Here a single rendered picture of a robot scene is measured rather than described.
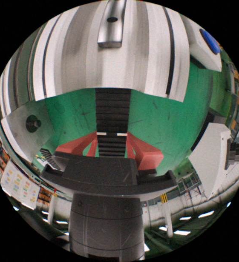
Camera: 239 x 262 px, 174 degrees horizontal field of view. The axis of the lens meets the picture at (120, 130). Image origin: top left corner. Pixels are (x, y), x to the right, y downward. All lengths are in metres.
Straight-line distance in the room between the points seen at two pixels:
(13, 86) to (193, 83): 0.31
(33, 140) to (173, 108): 0.27
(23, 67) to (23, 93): 0.05
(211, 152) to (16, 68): 0.49
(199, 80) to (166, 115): 0.12
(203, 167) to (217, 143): 0.10
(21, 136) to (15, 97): 0.06
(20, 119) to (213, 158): 0.45
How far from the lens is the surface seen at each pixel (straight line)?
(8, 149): 1.64
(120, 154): 0.15
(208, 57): 0.15
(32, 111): 0.17
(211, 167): 0.33
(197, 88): 0.21
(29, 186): 3.36
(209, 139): 0.32
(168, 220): 6.58
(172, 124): 0.18
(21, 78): 0.17
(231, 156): 0.40
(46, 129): 0.19
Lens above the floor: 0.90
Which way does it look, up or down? 56 degrees down
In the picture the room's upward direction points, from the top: 177 degrees clockwise
